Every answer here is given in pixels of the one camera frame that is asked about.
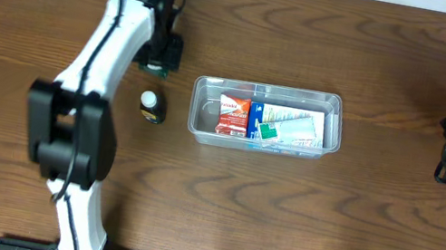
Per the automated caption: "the clear plastic container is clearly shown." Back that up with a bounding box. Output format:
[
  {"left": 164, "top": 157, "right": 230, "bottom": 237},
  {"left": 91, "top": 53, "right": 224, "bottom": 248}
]
[{"left": 188, "top": 76, "right": 343, "bottom": 159}]

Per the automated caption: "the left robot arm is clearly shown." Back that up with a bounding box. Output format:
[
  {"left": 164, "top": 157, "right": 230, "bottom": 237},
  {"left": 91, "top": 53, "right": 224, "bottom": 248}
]
[{"left": 0, "top": 0, "right": 184, "bottom": 250}]

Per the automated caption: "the white green sachet packet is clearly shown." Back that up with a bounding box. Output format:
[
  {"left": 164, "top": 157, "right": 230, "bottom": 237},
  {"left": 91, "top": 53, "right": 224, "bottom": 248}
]
[{"left": 257, "top": 117, "right": 323, "bottom": 149}]

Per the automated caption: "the green Zam-Buk box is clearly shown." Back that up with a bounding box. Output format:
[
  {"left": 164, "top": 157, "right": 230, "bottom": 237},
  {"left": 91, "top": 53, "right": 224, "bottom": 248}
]
[{"left": 139, "top": 63, "right": 169, "bottom": 80}]

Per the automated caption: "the blue fever patch box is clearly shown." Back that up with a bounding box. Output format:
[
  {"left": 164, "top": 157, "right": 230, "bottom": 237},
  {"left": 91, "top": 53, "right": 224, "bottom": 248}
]
[{"left": 246, "top": 102, "right": 325, "bottom": 149}]

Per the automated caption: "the dark syrup bottle white cap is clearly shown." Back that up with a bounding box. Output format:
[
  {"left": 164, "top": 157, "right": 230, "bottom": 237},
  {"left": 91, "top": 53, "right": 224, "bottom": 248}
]
[{"left": 140, "top": 91, "right": 167, "bottom": 124}]

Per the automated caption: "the red Panadol box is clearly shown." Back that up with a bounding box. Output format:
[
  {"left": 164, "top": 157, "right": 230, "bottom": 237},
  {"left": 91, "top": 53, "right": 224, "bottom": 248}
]
[{"left": 215, "top": 94, "right": 251, "bottom": 138}]

